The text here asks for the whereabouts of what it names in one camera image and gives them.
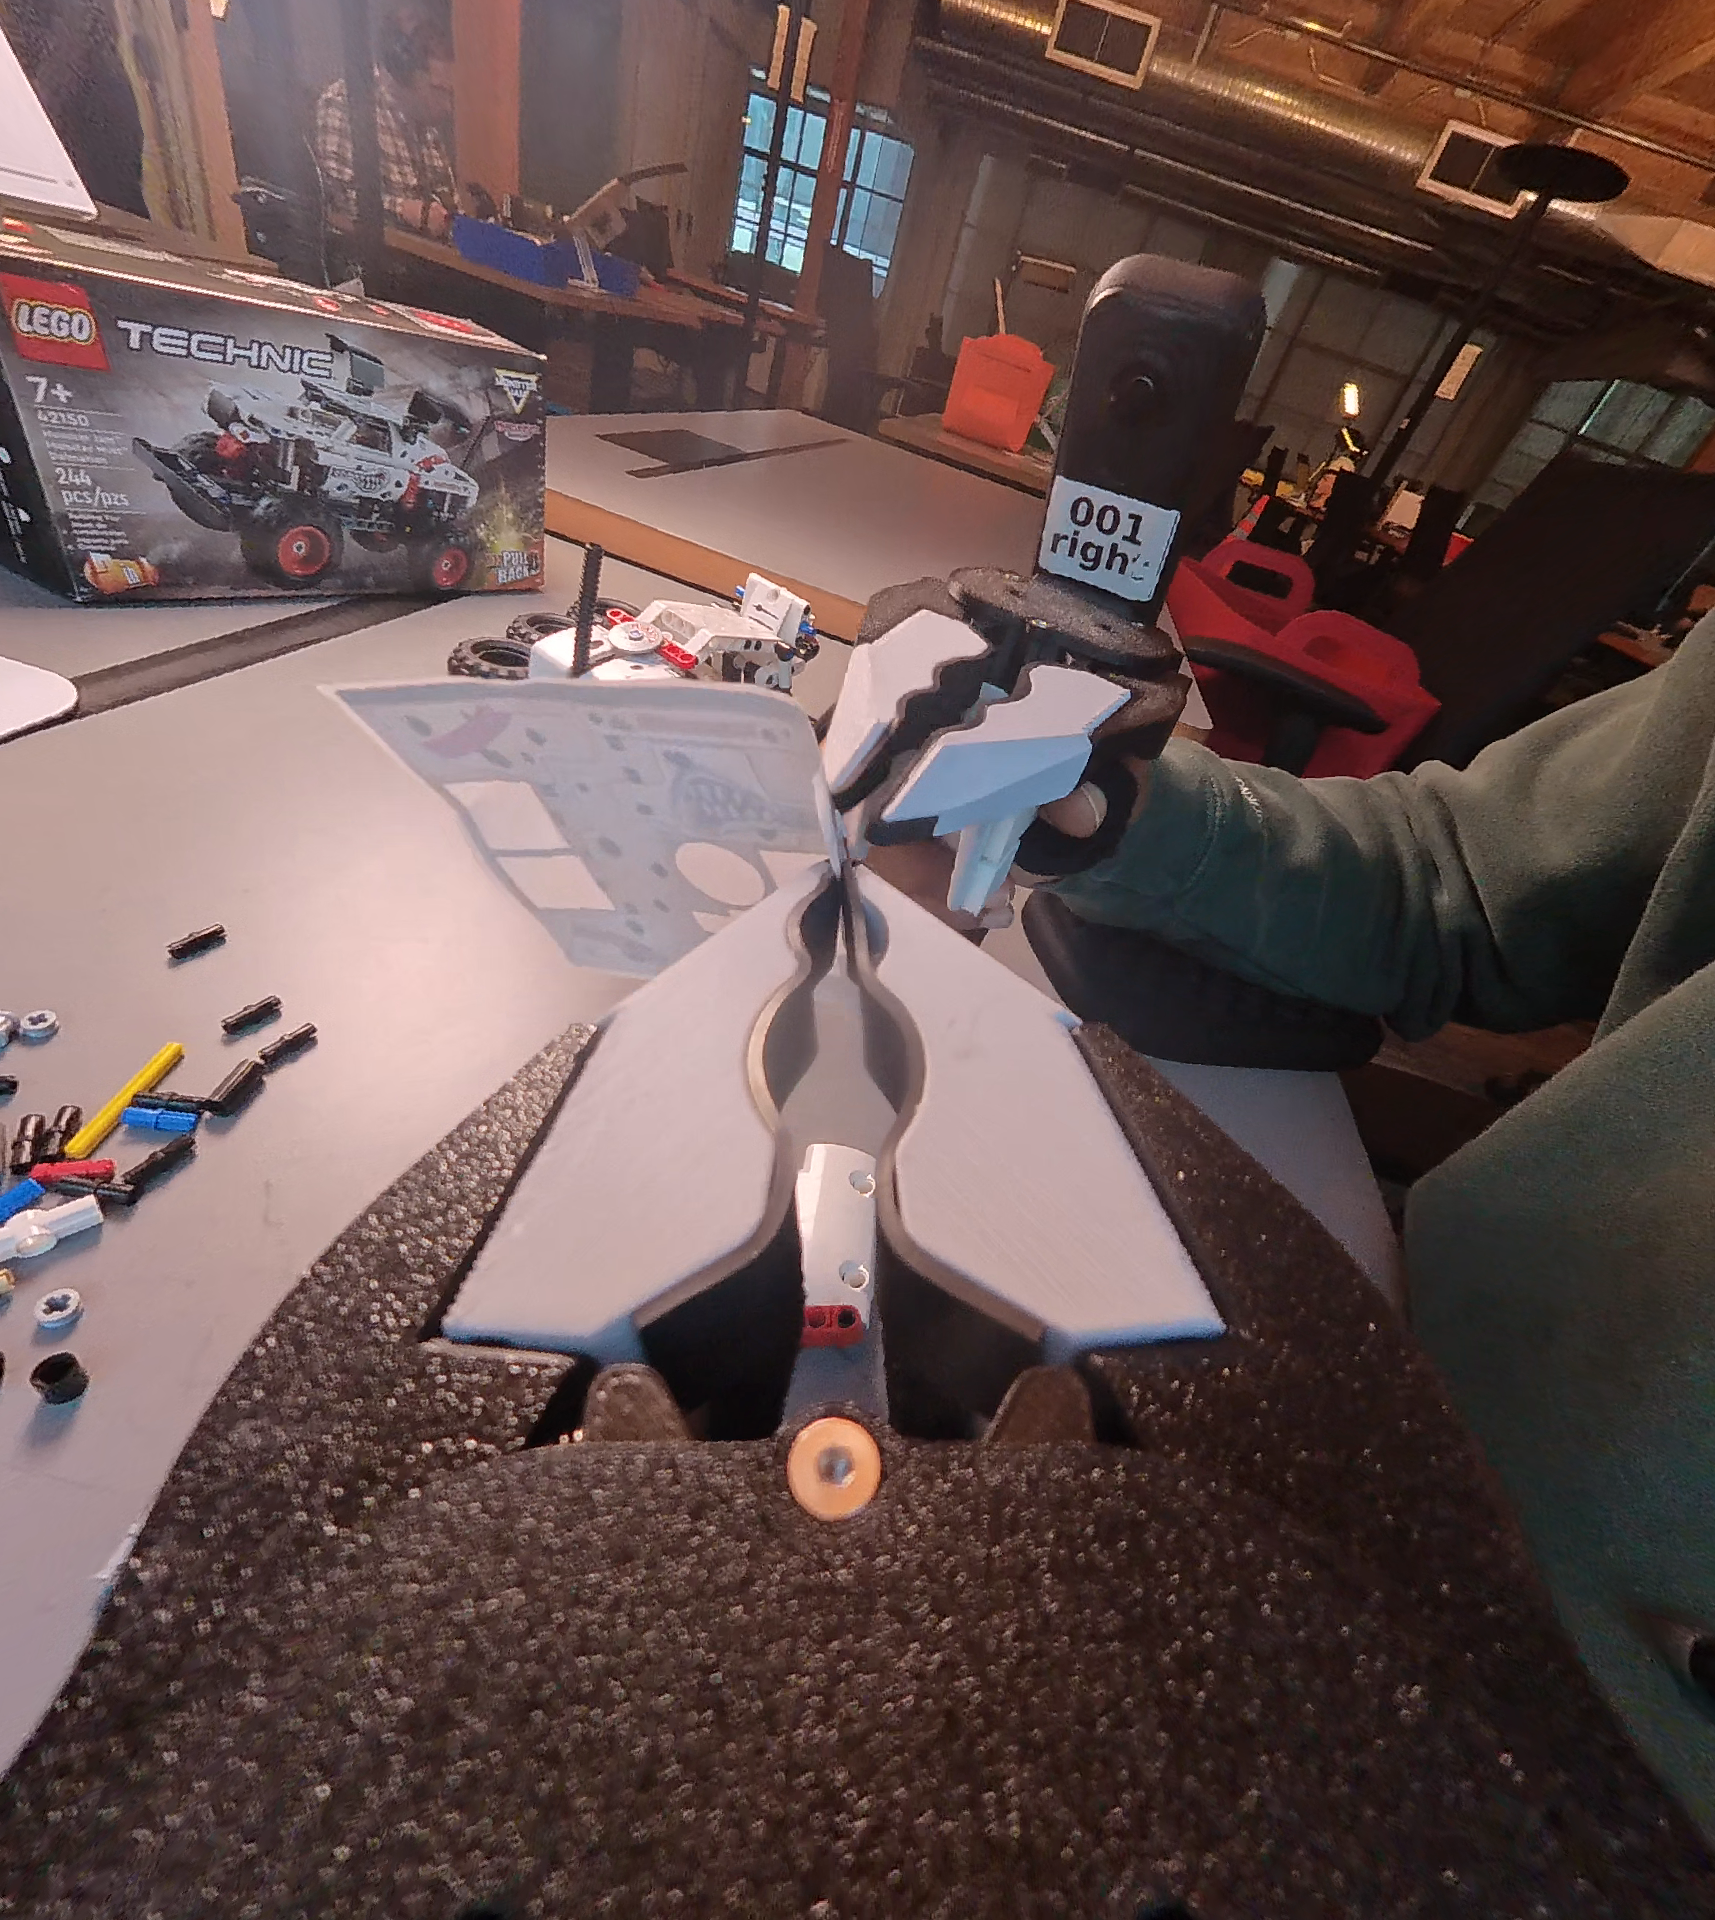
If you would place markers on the black partition panels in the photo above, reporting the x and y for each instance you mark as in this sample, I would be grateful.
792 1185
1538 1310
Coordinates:
1592 571

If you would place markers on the black table mat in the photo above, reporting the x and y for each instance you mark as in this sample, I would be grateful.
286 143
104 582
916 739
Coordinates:
708 446

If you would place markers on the red chair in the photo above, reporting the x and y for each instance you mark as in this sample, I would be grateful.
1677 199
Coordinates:
1256 578
1338 675

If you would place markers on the white black toy truck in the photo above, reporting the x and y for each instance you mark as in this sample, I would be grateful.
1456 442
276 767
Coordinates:
678 630

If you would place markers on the black pole stand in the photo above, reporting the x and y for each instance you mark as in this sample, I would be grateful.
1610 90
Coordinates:
1548 171

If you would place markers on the printed sticker sheet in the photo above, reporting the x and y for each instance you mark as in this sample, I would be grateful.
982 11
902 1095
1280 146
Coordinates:
618 794

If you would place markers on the blue plastic bin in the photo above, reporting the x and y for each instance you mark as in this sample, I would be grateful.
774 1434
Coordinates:
542 254

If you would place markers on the pile of small toy pieces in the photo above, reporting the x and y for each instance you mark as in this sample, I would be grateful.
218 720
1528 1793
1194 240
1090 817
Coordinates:
122 1101

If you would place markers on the black toy tyre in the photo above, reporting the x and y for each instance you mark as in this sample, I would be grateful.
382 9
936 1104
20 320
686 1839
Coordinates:
494 656
546 622

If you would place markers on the black toy pin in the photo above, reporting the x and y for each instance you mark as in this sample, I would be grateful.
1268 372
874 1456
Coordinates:
196 940
286 1044
250 1017

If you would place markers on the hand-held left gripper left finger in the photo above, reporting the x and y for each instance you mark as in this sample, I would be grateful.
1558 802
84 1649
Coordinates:
618 1170

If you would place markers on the metal ventilation duct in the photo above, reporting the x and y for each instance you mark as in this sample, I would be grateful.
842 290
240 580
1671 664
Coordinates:
1322 90

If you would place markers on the printed toy truck box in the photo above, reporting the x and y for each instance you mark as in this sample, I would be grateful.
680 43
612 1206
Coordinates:
196 450

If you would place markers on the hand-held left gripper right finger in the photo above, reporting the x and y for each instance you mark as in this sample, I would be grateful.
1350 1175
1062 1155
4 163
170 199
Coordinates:
1052 1170

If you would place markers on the person's right hand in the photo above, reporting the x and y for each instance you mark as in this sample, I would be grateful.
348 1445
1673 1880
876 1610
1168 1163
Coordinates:
1078 812

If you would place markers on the person's right forearm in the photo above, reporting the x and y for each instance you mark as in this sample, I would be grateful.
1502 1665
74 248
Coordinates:
1322 884

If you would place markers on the window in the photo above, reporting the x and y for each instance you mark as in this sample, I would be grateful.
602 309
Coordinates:
820 181

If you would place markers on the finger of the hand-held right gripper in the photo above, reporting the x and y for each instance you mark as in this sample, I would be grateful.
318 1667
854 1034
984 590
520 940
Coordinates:
894 690
1022 758

